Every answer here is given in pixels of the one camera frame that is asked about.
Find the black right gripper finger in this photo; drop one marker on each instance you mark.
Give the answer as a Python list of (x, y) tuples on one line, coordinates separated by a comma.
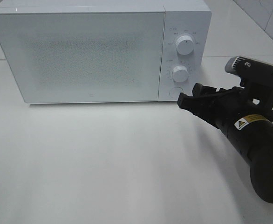
[(197, 105), (200, 90)]

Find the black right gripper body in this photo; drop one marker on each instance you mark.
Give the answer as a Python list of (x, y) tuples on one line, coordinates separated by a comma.
[(249, 127)]

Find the round white door button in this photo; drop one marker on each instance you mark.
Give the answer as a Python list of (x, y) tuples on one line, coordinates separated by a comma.
[(175, 92)]

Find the white microwave door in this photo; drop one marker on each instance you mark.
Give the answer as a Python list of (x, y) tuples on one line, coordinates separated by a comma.
[(80, 58)]

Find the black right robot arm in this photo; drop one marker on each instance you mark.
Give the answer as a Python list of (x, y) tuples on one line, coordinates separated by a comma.
[(261, 170)]

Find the lower white timer knob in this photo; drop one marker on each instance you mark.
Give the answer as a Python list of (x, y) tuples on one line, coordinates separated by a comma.
[(180, 74)]

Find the upper white power knob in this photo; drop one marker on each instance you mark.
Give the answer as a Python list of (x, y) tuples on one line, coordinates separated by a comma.
[(184, 44)]

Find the white microwave oven body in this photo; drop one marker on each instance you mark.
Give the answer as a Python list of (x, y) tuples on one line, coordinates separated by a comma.
[(191, 17)]

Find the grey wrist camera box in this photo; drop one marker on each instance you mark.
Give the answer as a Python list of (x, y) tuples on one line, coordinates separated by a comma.
[(250, 71)]

